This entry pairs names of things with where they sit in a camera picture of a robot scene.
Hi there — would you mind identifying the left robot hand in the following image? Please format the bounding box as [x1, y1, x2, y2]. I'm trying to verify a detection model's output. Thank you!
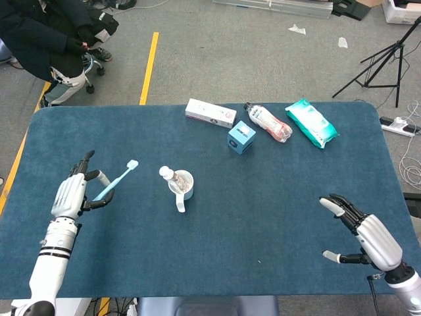
[51, 150, 115, 221]

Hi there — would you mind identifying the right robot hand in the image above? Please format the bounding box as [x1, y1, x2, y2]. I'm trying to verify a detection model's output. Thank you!
[319, 193, 403, 273]

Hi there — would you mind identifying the light blue toothbrush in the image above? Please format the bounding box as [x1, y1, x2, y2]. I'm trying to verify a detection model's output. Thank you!
[92, 159, 139, 202]

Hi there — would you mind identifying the white toothpaste tube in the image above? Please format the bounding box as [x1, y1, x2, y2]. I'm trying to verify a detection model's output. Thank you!
[159, 165, 190, 192]

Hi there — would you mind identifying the light blue plastic mug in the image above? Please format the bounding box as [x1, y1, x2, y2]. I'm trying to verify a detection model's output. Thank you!
[167, 169, 195, 214]

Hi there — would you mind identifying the long white pink box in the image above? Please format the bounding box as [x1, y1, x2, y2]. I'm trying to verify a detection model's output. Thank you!
[184, 97, 237, 129]

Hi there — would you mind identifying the blue cube speaker box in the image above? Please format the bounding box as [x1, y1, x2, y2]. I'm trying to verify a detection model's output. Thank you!
[227, 120, 257, 155]

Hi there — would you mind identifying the white plastic bin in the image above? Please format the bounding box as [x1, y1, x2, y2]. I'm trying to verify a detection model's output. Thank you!
[381, 0, 421, 25]

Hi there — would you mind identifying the yellow floor tape strip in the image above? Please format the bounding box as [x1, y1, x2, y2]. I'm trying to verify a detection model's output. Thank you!
[0, 82, 51, 215]
[139, 32, 160, 106]

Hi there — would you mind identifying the white power strip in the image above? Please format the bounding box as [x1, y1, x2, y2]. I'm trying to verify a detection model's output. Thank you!
[380, 116, 421, 138]

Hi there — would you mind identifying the chrome stool with casters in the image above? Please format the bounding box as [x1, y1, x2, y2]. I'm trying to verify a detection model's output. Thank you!
[80, 52, 106, 95]

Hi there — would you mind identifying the green wet wipes pack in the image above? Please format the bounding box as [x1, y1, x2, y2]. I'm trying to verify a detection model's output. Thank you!
[284, 99, 339, 150]

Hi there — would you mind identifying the blue table cloth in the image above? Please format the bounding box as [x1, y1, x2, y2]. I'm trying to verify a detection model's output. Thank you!
[0, 101, 421, 300]

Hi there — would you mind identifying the pink white plastic package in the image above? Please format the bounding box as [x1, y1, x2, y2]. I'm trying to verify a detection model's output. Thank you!
[243, 102, 293, 144]

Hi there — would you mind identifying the person in black coat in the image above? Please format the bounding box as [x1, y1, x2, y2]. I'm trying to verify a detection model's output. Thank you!
[0, 0, 120, 108]

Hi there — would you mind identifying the black tripod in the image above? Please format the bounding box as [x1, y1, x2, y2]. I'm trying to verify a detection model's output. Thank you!
[332, 14, 421, 109]

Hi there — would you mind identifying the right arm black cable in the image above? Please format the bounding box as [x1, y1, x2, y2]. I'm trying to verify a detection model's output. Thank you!
[367, 273, 385, 316]

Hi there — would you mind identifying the white cable coil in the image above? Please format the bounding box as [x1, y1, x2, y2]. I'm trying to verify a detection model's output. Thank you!
[399, 100, 421, 190]

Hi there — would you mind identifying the black metal bracket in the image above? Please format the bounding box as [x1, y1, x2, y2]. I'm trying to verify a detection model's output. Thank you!
[331, 0, 371, 22]

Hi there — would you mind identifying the aluminium rail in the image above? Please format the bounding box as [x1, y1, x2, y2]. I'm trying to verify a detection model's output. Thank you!
[212, 0, 333, 20]

